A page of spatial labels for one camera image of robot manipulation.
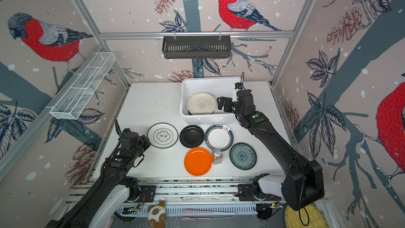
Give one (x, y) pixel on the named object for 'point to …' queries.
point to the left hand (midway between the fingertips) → (148, 137)
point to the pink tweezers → (187, 218)
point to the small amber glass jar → (217, 157)
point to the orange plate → (198, 161)
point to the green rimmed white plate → (219, 136)
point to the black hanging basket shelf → (196, 48)
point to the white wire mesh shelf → (73, 102)
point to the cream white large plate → (201, 103)
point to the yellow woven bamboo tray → (310, 216)
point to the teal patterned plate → (243, 156)
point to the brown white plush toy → (157, 214)
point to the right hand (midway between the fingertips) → (223, 100)
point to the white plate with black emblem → (163, 135)
